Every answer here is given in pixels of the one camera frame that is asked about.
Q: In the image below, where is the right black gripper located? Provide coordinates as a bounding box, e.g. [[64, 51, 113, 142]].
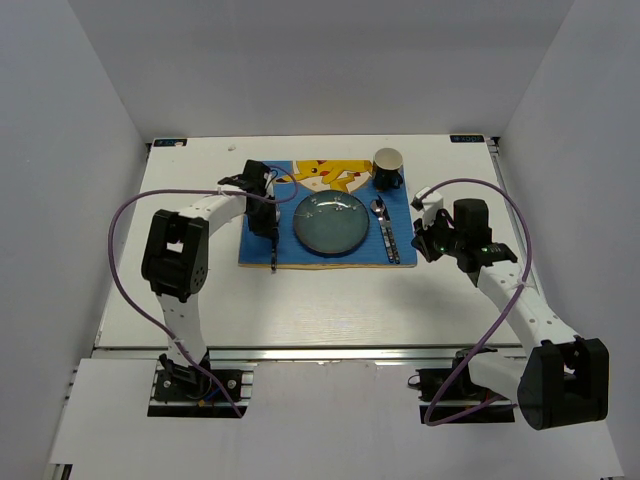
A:
[[411, 210, 464, 263]]

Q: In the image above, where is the fork with black handle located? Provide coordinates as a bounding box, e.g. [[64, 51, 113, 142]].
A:
[[270, 237, 278, 273]]

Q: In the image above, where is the blue pikachu placemat cloth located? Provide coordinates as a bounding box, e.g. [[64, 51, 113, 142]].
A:
[[266, 160, 417, 270]]

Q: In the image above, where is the teal ceramic plate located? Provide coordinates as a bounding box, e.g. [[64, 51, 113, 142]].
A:
[[293, 190, 370, 257]]

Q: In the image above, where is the knife with black handle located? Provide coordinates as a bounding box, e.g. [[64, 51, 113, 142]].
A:
[[378, 195, 401, 264]]

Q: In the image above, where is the spoon with black handle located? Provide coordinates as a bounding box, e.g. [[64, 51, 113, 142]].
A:
[[370, 197, 399, 264]]

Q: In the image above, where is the dark blue paper cup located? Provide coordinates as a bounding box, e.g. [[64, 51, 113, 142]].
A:
[[372, 148, 404, 192]]

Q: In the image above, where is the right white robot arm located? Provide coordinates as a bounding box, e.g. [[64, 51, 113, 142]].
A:
[[412, 197, 609, 430]]

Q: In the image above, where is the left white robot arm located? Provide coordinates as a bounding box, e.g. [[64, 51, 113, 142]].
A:
[[141, 160, 280, 399]]

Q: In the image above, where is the right blue corner label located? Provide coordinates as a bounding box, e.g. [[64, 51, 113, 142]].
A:
[[449, 134, 485, 143]]

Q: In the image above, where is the blue corner label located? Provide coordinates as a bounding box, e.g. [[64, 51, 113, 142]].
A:
[[152, 138, 187, 148], [449, 134, 485, 143]]

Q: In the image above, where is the left blue corner label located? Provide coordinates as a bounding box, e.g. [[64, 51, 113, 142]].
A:
[[152, 138, 187, 148]]

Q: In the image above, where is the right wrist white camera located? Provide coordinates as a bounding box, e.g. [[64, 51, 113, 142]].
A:
[[411, 187, 444, 227]]

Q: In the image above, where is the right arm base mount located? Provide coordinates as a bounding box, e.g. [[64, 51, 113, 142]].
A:
[[407, 355, 515, 424]]

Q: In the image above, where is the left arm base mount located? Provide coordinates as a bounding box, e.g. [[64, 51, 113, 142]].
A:
[[147, 354, 253, 419]]

